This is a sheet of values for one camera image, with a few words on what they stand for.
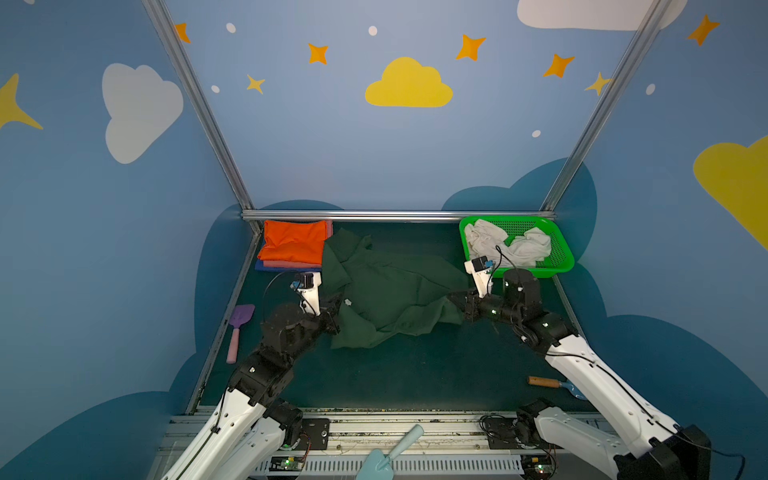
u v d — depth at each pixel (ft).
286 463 2.35
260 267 3.44
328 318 2.00
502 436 2.44
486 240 3.74
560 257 3.44
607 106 2.78
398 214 3.81
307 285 1.95
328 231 3.67
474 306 2.18
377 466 2.26
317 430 2.46
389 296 3.40
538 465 2.35
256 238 4.02
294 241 3.53
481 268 2.17
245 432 1.54
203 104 2.76
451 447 2.44
